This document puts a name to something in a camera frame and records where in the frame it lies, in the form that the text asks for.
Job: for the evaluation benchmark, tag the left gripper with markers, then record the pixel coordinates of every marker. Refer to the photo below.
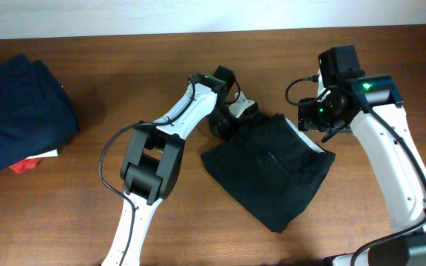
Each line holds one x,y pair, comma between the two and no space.
228,131

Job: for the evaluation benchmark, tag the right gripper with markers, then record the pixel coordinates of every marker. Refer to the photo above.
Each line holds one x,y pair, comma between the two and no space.
307,118

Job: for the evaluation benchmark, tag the black shorts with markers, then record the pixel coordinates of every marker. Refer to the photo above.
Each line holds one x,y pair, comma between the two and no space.
273,170

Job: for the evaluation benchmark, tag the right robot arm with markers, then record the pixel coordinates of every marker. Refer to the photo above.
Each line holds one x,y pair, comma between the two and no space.
371,108

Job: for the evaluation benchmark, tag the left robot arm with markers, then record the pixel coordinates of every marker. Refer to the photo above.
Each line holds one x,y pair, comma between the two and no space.
151,165

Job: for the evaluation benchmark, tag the white paper tag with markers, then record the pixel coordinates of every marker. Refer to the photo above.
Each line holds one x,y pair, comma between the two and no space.
52,153

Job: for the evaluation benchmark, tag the red cloth piece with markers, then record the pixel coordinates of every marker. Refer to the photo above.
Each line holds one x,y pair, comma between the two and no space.
24,165

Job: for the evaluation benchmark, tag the navy blue folded garment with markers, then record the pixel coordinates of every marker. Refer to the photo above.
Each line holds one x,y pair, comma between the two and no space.
36,114

